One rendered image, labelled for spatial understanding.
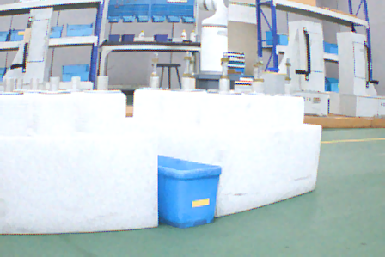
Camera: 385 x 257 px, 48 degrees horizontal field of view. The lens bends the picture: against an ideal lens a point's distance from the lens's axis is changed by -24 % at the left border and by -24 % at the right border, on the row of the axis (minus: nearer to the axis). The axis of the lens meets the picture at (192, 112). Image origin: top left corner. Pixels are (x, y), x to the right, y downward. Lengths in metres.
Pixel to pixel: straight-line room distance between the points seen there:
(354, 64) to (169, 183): 3.16
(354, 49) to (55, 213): 3.44
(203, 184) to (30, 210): 0.39
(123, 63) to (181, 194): 8.76
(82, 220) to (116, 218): 0.08
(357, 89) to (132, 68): 6.35
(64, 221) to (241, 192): 0.45
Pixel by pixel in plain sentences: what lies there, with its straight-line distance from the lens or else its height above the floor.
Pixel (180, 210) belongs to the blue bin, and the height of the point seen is 0.04.
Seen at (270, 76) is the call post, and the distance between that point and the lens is 1.57.
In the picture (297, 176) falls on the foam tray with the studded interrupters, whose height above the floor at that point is 0.06.
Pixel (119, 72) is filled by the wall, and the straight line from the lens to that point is 9.70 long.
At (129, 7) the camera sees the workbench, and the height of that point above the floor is 1.33.
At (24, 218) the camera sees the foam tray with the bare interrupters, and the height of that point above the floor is 0.03.
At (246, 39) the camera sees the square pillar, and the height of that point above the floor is 0.93.
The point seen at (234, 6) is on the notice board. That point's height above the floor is 1.46.
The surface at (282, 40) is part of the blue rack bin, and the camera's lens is 6.53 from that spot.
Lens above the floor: 0.28
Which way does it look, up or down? 3 degrees down
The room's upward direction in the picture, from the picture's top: 2 degrees clockwise
